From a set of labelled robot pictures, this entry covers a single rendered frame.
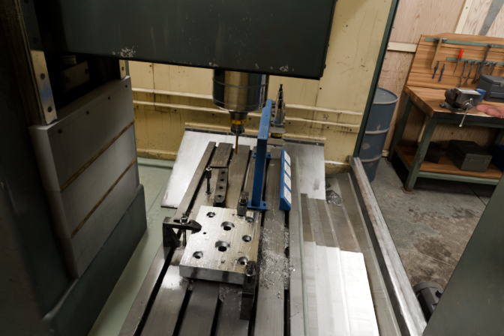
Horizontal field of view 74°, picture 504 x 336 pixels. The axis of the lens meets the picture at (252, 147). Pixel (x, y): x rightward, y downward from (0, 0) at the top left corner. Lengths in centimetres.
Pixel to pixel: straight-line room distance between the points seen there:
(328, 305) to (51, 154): 103
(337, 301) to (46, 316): 95
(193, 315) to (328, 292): 55
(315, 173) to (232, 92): 122
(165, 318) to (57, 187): 46
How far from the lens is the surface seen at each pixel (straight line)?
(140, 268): 159
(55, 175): 97
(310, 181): 196
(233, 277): 107
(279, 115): 139
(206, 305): 109
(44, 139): 93
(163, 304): 110
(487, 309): 101
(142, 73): 214
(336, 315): 136
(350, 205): 198
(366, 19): 196
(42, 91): 91
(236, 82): 86
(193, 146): 209
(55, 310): 121
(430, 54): 382
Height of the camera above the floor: 177
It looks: 27 degrees down
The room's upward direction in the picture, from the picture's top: 5 degrees clockwise
